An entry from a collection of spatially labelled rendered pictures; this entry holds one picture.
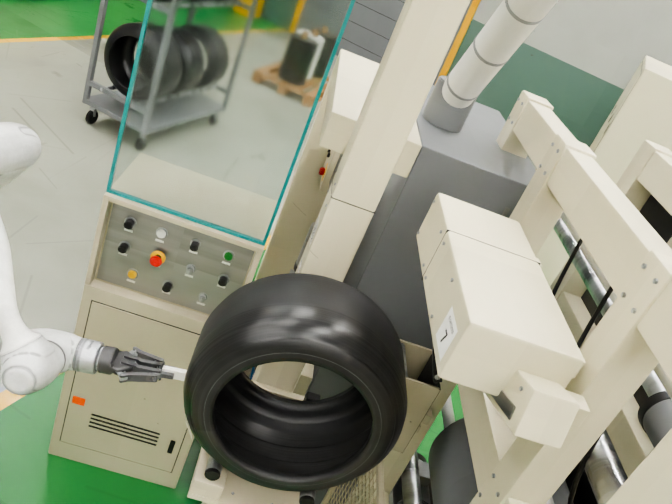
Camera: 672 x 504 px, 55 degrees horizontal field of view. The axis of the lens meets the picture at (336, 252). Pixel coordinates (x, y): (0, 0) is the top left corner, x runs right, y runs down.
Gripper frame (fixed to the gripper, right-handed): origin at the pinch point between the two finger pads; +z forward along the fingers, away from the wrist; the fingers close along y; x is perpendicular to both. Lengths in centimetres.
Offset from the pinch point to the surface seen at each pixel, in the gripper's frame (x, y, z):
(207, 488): 29.8, -10.7, 15.0
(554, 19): -29, 849, 328
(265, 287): -28.9, 7.1, 19.1
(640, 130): -33, 270, 227
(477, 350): -53, -36, 62
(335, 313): -32.2, -2.9, 37.7
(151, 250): 0, 58, -23
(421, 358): 6, 38, 75
